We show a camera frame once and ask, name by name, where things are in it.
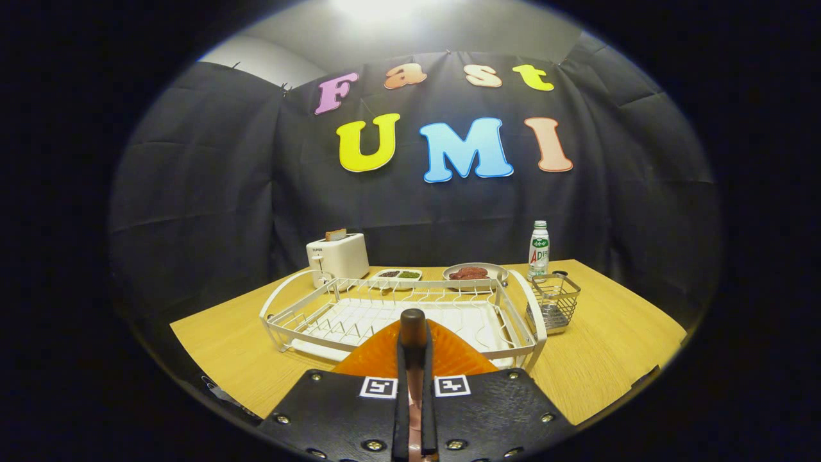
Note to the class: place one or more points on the white drip tray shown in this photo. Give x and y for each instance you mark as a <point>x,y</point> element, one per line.
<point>359,317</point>

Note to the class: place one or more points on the white divided dish with beans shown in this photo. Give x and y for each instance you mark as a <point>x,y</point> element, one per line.
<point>385,278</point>

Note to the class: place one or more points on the white bottle with green label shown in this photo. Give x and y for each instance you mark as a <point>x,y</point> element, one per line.
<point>539,253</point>

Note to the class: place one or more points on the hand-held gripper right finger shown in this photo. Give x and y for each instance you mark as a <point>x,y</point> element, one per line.
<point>428,417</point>

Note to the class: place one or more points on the grey plate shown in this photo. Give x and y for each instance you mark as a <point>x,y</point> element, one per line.
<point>497,269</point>

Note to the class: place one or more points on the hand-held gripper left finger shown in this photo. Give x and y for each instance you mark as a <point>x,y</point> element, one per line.
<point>401,417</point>

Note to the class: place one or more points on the toast bread slice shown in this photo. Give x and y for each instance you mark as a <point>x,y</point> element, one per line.
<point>335,235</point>

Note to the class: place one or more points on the white toaster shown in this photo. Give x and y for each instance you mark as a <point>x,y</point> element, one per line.
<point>343,260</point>

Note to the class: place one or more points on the red meat piece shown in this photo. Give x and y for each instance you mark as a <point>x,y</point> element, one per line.
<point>465,276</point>
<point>473,269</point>

